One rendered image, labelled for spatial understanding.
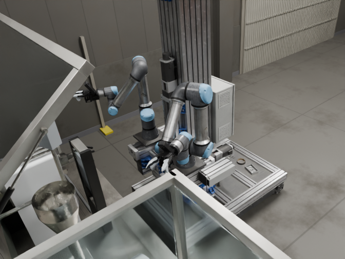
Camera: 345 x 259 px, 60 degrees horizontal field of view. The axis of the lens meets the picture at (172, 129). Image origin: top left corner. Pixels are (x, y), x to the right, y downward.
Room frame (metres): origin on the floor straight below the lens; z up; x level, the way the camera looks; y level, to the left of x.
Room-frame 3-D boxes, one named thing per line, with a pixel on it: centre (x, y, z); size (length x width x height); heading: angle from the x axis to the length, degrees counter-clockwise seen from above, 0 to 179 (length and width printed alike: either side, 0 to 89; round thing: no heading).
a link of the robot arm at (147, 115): (2.17, 0.20, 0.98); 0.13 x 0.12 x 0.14; 7
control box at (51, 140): (0.93, 0.45, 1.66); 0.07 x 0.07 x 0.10; 60
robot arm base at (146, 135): (2.16, 0.19, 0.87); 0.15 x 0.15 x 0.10
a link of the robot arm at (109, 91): (2.26, 0.47, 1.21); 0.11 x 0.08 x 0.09; 97
